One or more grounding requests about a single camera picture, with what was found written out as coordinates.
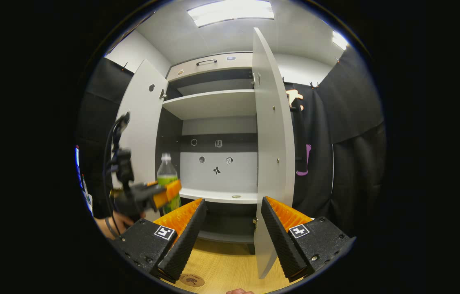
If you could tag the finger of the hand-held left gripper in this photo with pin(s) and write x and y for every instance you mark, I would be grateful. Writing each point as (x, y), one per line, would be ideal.
(164, 195)

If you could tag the large ceiling light panel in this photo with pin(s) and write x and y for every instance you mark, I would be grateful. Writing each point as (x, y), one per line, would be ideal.
(232, 11)

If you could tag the small ceiling light panel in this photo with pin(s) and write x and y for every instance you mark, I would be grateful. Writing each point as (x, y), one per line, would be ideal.
(340, 40)

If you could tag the green label clear bottle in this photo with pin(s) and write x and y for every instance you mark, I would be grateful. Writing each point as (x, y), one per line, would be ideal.
(167, 171)

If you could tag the black backdrop cloth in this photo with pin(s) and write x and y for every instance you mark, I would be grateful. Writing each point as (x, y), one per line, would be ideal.
(352, 171)

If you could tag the round wooden coaster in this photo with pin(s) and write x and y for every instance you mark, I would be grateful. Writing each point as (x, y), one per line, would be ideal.
(192, 280)

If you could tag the white and grey cabinet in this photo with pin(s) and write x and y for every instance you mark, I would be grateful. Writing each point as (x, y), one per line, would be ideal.
(213, 104)

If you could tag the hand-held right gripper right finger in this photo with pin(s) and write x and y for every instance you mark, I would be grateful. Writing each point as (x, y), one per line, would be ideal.
(281, 241)

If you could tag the white cabinet door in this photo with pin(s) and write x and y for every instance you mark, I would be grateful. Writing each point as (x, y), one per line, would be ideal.
(144, 114)
(270, 134)

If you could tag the blue and white board edge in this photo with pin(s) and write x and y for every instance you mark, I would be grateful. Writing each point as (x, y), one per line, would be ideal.
(79, 167)

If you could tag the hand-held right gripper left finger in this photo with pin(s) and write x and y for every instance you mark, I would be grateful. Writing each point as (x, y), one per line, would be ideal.
(187, 241)

